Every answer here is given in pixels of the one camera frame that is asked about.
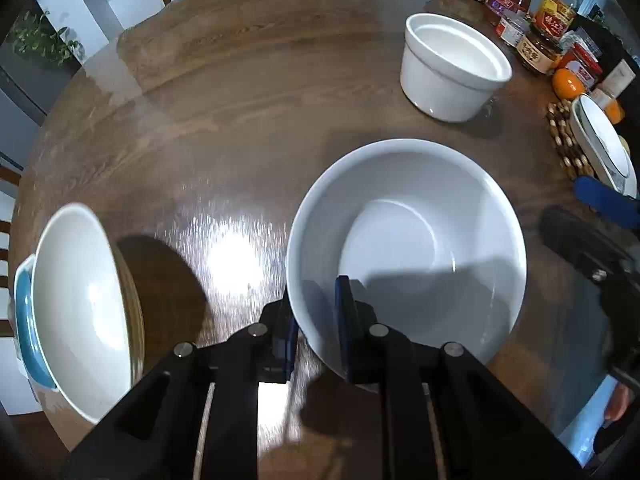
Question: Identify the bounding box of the medium white bowl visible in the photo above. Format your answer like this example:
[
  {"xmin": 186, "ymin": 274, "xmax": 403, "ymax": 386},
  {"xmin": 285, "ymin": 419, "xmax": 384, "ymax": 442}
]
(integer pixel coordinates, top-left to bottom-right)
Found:
[{"xmin": 286, "ymin": 139, "xmax": 527, "ymax": 374}]

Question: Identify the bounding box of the large white bowl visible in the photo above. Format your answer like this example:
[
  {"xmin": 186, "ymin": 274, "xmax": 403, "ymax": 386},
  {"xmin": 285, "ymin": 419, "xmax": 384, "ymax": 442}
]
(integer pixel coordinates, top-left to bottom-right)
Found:
[{"xmin": 32, "ymin": 203, "xmax": 145, "ymax": 424}]

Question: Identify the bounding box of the small white ramekin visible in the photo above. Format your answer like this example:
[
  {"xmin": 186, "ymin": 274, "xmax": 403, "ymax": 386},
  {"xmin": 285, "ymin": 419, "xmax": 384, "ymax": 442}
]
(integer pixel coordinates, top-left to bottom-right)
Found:
[{"xmin": 400, "ymin": 13, "xmax": 512, "ymax": 122}]

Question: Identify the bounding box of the blue dish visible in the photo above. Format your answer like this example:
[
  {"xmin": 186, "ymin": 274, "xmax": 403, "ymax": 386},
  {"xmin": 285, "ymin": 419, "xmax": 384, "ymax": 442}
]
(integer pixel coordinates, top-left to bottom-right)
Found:
[{"xmin": 13, "ymin": 255, "xmax": 58, "ymax": 391}]

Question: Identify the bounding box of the person's hand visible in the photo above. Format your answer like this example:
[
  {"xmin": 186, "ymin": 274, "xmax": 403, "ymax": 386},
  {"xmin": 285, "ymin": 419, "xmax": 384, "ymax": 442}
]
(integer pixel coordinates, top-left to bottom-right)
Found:
[{"xmin": 604, "ymin": 384, "xmax": 631, "ymax": 422}]

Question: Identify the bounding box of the wooden bead trivet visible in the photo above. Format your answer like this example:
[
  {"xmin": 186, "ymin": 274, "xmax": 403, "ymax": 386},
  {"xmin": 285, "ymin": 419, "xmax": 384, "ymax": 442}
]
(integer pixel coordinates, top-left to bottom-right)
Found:
[{"xmin": 546, "ymin": 100, "xmax": 596, "ymax": 181}]

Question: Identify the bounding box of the patterned plate on trivet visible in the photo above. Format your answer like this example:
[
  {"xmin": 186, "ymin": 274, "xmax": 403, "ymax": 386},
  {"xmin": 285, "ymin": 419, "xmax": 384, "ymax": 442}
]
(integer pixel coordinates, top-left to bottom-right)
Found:
[{"xmin": 570, "ymin": 96, "xmax": 638, "ymax": 198}]

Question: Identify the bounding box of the white bowl with black rim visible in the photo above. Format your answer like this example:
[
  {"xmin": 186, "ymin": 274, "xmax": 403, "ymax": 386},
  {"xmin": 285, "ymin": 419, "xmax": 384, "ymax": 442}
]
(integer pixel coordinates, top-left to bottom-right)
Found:
[{"xmin": 578, "ymin": 96, "xmax": 630, "ymax": 178}]

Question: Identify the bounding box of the orange fruit right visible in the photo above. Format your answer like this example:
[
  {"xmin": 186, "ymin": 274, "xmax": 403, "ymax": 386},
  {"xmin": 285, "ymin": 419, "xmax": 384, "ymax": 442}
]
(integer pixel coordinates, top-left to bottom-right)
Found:
[{"xmin": 604, "ymin": 100, "xmax": 625, "ymax": 125}]

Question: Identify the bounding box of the orange fruit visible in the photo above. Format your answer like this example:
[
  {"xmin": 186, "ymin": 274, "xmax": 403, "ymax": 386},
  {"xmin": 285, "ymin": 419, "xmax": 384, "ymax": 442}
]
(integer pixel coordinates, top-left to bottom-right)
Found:
[
  {"xmin": 604, "ymin": 100, "xmax": 625, "ymax": 125},
  {"xmin": 551, "ymin": 67, "xmax": 586, "ymax": 102}
]

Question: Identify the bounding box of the orange fruit front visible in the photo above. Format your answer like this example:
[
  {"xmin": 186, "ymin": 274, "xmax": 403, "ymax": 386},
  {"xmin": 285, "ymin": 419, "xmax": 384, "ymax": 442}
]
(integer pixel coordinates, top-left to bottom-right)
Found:
[{"xmin": 551, "ymin": 67, "xmax": 586, "ymax": 102}]

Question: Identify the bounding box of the beige tube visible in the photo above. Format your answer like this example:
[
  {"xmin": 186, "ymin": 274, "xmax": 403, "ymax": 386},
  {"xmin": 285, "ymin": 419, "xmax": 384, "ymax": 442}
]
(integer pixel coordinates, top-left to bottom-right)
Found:
[{"xmin": 593, "ymin": 58, "xmax": 636, "ymax": 99}]

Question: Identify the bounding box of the red lid chili jar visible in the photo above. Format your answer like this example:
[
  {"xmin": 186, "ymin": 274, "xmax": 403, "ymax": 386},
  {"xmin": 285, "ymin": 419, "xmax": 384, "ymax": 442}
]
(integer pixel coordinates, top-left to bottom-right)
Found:
[{"xmin": 558, "ymin": 42, "xmax": 603, "ymax": 90}]

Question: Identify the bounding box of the black bag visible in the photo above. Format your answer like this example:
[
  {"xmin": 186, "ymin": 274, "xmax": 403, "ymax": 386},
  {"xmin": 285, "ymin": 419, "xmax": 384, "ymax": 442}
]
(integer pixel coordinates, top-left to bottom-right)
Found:
[{"xmin": 572, "ymin": 15, "xmax": 639, "ymax": 116}]

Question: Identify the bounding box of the brown sauce jar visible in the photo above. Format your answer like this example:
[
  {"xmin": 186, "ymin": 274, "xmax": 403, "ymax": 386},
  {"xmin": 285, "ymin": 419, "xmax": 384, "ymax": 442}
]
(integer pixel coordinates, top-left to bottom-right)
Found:
[{"xmin": 516, "ymin": 26, "xmax": 561, "ymax": 75}]

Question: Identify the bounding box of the vinegar bottle yellow cap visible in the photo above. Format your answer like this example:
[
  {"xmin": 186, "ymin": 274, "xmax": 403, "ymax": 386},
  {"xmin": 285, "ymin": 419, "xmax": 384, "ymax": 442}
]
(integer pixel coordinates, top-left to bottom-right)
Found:
[{"xmin": 534, "ymin": 0, "xmax": 580, "ymax": 41}]

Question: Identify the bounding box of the small white label jar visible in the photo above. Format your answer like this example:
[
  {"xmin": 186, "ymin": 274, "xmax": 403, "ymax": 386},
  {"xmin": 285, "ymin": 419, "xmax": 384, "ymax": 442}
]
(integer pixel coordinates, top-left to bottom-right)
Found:
[{"xmin": 496, "ymin": 10, "xmax": 529, "ymax": 48}]

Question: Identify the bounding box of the hanging green plant left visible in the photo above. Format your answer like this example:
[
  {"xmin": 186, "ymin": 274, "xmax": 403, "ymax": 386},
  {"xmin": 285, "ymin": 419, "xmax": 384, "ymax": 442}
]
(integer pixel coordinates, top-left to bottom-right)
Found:
[{"xmin": 6, "ymin": 11, "xmax": 85, "ymax": 66}]

